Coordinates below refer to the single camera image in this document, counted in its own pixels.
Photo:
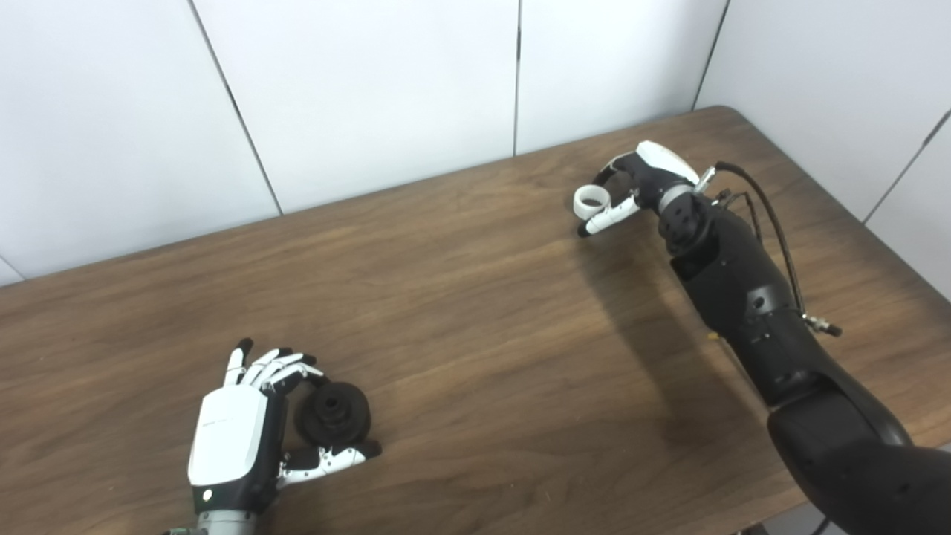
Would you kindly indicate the round black part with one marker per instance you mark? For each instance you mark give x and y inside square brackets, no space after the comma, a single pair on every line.
[334,416]

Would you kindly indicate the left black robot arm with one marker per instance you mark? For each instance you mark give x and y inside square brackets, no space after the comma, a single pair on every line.
[223,524]

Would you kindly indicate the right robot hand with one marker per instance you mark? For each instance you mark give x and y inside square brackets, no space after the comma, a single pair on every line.
[661,160]

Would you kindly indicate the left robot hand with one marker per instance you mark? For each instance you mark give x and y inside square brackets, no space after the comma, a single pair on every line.
[226,438]

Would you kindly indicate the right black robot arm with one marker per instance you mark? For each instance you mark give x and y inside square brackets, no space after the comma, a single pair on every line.
[765,312]

